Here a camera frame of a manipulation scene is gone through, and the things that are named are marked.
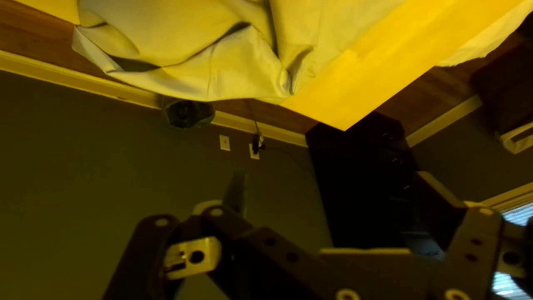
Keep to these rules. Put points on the light wooden side table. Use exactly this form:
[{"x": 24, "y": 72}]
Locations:
[{"x": 414, "y": 39}]

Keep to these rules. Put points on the window with white frame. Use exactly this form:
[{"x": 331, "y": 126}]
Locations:
[{"x": 517, "y": 207}]

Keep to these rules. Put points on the black dresser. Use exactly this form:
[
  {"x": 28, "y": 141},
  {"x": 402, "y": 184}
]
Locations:
[{"x": 366, "y": 176}]

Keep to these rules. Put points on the white wall outlet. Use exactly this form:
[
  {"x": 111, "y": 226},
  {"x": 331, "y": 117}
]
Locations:
[{"x": 226, "y": 144}]

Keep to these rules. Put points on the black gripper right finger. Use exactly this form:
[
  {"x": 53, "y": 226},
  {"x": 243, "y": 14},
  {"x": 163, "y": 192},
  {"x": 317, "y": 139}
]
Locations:
[{"x": 439, "y": 211}]

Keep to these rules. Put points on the wall outlet with plug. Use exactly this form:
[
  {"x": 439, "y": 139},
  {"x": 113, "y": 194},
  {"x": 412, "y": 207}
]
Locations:
[{"x": 258, "y": 146}]

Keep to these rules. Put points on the light grey cloth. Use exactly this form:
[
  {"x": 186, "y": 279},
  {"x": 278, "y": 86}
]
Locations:
[{"x": 214, "y": 51}]

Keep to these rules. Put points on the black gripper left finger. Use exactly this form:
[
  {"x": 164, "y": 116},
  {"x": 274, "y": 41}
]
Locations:
[{"x": 236, "y": 196}]

